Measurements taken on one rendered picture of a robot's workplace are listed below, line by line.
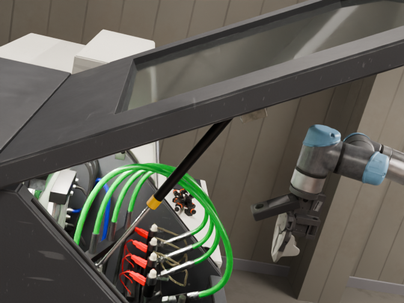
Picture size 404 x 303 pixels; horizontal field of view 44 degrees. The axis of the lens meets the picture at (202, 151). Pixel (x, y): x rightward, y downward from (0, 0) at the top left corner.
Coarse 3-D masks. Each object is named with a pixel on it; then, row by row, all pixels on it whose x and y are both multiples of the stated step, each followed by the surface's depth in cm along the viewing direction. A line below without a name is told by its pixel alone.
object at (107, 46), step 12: (96, 36) 183; (108, 36) 190; (120, 36) 198; (132, 36) 207; (84, 48) 154; (96, 48) 159; (108, 48) 165; (120, 48) 170; (132, 48) 177; (144, 48) 184; (84, 60) 141; (96, 60) 141; (108, 60) 145; (72, 72) 142; (144, 156) 152
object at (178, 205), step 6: (174, 192) 207; (180, 192) 204; (186, 192) 206; (174, 198) 200; (180, 198) 201; (186, 198) 195; (180, 204) 191; (186, 204) 196; (192, 204) 199; (186, 210) 193; (192, 210) 190
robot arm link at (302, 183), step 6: (294, 174) 118; (300, 174) 116; (294, 180) 117; (300, 180) 116; (306, 180) 115; (312, 180) 115; (318, 180) 115; (324, 180) 116; (294, 186) 118; (300, 186) 116; (306, 186) 115; (312, 186) 115; (318, 186) 116; (306, 192) 116; (312, 192) 116; (318, 192) 117
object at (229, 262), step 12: (120, 168) 111; (132, 168) 110; (144, 168) 109; (156, 168) 108; (108, 180) 113; (180, 180) 107; (96, 192) 115; (192, 192) 107; (204, 204) 106; (84, 216) 118; (216, 216) 107; (228, 240) 107; (228, 252) 107; (228, 264) 108; (228, 276) 109; (216, 288) 110
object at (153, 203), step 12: (228, 120) 78; (216, 132) 79; (204, 144) 79; (192, 156) 80; (180, 168) 81; (168, 180) 82; (156, 192) 83; (168, 192) 83; (156, 204) 83; (144, 216) 85; (132, 228) 85; (120, 240) 86; (108, 252) 87; (96, 264) 88
